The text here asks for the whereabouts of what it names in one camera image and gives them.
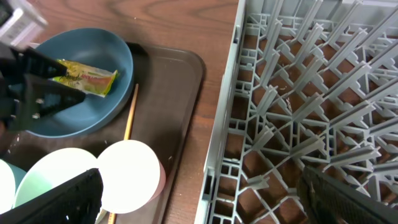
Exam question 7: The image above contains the mint green bowl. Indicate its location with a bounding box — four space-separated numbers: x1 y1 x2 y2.
13 147 97 208

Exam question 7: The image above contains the light blue bowl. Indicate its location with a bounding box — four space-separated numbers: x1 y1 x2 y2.
0 159 26 214

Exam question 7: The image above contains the wooden chopstick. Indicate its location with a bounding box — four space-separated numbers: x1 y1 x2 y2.
107 83 139 224

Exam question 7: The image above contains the brown serving tray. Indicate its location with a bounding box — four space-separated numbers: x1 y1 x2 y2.
1 43 205 224

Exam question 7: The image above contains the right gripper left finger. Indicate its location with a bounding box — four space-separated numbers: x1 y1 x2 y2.
1 168 103 224

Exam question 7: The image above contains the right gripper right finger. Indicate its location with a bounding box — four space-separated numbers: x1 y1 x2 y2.
297 167 397 224

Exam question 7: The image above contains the pink cup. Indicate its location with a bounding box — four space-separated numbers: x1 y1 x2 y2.
98 140 167 214

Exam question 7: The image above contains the dark blue plate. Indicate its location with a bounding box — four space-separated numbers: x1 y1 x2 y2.
26 28 134 138

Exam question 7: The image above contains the grey dishwasher rack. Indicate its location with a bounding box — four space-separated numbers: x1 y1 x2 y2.
195 0 397 223

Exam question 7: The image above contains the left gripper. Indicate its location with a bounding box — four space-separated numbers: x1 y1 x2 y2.
1 44 86 131

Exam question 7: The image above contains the yellow snack wrapper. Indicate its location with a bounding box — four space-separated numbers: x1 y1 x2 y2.
52 59 119 98

